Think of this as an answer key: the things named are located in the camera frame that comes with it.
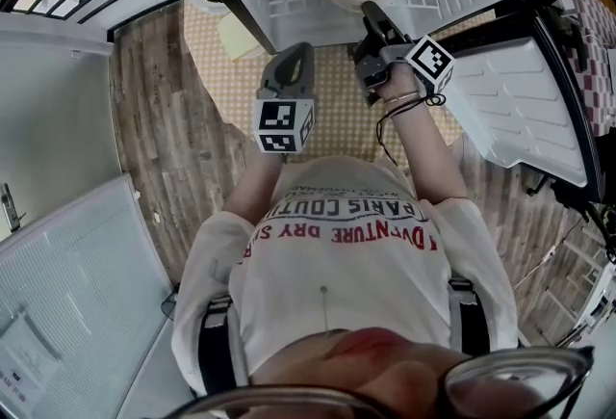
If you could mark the red and white checkered cloth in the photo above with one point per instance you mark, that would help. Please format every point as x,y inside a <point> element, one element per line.
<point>599,85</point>

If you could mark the black-rimmed eyeglasses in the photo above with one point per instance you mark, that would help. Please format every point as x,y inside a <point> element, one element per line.
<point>524,376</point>

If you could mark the beige checkered tablecloth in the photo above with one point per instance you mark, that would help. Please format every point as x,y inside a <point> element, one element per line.
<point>337,118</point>

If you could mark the person's face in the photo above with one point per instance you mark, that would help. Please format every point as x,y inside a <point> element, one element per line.
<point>385,369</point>

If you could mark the white door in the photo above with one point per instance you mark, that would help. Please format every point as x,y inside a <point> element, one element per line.
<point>48,109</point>

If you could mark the white printed t-shirt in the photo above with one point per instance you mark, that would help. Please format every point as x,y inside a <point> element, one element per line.
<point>337,287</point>

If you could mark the person's right forearm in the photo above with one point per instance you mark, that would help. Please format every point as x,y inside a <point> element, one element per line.
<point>428,152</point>

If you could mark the pale yellow paper sheet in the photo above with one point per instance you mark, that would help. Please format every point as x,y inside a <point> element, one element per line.
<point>236,39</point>

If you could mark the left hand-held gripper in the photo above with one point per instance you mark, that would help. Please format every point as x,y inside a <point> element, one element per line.
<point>279,118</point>

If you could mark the person's right hand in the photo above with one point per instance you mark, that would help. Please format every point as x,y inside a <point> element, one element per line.
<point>397,80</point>

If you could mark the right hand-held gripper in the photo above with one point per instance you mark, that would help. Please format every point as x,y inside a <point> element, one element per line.
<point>430,60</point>

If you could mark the person's left forearm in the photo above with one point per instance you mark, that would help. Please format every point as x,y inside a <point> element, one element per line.
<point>252,186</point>

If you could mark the small white round dish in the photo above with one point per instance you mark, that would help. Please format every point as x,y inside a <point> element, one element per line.
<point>207,3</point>

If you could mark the frosted glass partition panel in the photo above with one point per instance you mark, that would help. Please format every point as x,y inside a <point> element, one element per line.
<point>72,272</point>

